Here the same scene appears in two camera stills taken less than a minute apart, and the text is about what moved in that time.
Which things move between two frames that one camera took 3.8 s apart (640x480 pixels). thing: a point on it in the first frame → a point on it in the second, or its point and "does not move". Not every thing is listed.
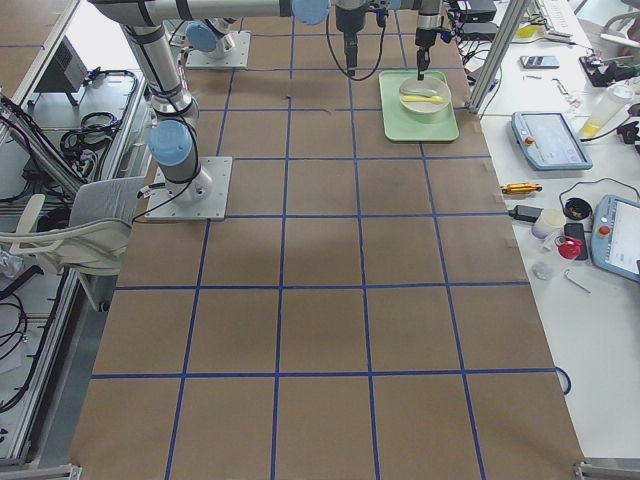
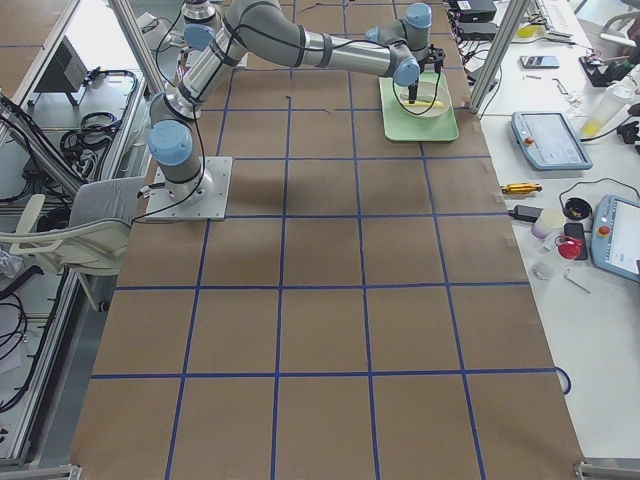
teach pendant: (549, 142) does not move
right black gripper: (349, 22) → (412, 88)
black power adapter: (524, 212) does not move
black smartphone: (540, 62) does not move
